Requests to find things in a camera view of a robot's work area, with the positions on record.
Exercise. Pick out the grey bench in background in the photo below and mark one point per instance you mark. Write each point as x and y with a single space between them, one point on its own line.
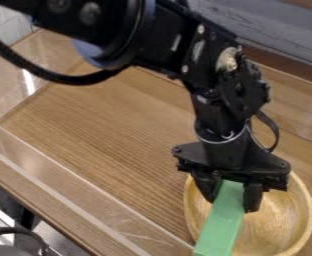
268 22

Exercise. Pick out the light wooden bowl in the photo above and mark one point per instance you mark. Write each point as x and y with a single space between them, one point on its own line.
276 231

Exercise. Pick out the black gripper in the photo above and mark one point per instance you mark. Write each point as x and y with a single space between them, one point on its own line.
234 160

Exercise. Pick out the green rectangular block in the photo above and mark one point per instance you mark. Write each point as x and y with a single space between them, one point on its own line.
220 229

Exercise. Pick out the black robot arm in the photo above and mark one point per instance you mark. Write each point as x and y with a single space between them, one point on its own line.
160 35

